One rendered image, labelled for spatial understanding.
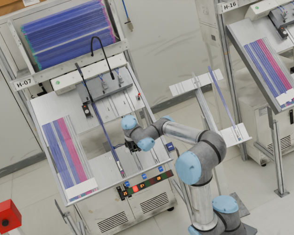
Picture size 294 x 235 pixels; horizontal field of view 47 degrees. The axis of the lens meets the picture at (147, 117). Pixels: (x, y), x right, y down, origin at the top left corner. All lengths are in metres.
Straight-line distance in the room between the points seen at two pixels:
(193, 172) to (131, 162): 0.87
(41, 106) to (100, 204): 0.82
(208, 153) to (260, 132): 1.50
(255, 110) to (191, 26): 1.70
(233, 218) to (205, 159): 0.46
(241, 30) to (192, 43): 1.60
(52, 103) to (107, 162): 0.52
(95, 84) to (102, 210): 0.94
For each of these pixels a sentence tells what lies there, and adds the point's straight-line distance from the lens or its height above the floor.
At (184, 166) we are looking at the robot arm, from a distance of 1.30.
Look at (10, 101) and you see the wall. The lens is 3.87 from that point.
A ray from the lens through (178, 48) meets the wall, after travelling 4.04.
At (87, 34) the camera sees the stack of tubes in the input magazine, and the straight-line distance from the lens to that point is 2.17.
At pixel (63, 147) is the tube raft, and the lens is 2.15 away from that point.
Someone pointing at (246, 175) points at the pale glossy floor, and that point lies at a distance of 2.98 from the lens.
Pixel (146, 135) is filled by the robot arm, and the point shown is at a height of 1.12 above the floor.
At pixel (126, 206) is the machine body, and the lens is 2.61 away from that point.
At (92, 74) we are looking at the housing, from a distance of 2.20.
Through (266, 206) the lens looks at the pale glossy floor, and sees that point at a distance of 2.72.
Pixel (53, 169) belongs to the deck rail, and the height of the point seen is 0.89.
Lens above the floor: 1.96
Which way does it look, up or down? 28 degrees down
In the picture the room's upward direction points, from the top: 18 degrees counter-clockwise
